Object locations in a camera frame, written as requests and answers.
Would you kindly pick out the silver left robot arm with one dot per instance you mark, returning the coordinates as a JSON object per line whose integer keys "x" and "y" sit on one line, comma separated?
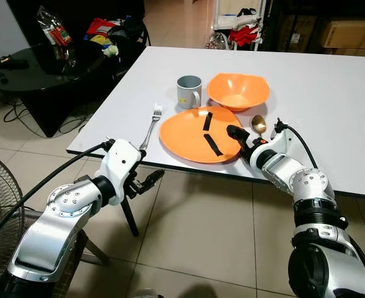
{"x": 64, "y": 208}

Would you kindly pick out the black device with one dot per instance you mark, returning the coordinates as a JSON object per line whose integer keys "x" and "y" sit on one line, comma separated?
{"x": 12, "y": 62}

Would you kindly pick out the black table leg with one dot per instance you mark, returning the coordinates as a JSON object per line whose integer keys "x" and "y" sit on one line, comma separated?
{"x": 130, "y": 217}

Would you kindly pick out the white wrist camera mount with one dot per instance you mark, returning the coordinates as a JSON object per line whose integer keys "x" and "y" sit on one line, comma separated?
{"x": 275, "y": 146}
{"x": 120, "y": 162}

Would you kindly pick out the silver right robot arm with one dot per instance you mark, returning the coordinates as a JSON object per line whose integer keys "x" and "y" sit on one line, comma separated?
{"x": 306, "y": 183}

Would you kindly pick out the short black tape strip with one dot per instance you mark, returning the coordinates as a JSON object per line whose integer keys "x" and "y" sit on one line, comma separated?
{"x": 207, "y": 121}

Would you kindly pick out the silver metal fork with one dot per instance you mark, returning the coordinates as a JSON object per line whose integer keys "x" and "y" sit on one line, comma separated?
{"x": 156, "y": 115}

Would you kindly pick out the grey ceramic mug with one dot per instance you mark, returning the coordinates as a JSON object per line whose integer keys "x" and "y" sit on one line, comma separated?
{"x": 189, "y": 94}

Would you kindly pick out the long black tape strip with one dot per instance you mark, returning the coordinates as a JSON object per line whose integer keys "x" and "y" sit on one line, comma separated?
{"x": 212, "y": 144}

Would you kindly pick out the red snack package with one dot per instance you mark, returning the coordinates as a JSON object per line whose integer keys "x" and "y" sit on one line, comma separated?
{"x": 100, "y": 26}

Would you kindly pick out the black shelf unit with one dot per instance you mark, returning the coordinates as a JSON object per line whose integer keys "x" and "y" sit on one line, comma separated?
{"x": 294, "y": 25}

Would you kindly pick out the white clothes rack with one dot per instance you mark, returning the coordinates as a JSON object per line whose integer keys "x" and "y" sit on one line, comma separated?
{"x": 223, "y": 18}

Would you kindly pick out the orange plastic bowl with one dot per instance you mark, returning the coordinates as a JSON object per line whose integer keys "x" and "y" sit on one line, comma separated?
{"x": 238, "y": 93}

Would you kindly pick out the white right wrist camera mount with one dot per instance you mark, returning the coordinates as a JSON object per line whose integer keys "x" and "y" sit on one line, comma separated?
{"x": 275, "y": 146}

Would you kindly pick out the clear plastic snack bag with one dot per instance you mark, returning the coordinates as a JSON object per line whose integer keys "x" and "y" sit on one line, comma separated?
{"x": 57, "y": 34}

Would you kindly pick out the white green small item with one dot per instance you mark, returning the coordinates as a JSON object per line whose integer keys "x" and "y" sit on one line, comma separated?
{"x": 112, "y": 51}

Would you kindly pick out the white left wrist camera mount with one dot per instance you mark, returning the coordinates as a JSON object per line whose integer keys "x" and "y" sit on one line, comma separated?
{"x": 120, "y": 162}

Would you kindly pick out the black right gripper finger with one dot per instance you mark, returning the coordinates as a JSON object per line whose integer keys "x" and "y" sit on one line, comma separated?
{"x": 236, "y": 134}

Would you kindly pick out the red cloth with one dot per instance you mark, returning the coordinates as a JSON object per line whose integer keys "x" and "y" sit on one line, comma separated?
{"x": 243, "y": 36}

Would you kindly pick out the black glass round table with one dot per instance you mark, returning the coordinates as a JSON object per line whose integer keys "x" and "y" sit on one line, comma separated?
{"x": 46, "y": 77}

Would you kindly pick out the brown cardboard box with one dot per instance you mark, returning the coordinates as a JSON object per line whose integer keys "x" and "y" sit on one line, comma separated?
{"x": 350, "y": 34}

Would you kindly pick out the gold metal spoon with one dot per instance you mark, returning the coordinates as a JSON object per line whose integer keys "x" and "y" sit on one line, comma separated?
{"x": 258, "y": 124}

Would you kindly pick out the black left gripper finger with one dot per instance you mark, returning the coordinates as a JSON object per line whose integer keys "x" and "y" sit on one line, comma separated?
{"x": 145, "y": 190}
{"x": 154, "y": 176}

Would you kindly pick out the orange round plate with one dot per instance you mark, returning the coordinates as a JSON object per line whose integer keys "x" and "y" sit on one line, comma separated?
{"x": 182, "y": 133}

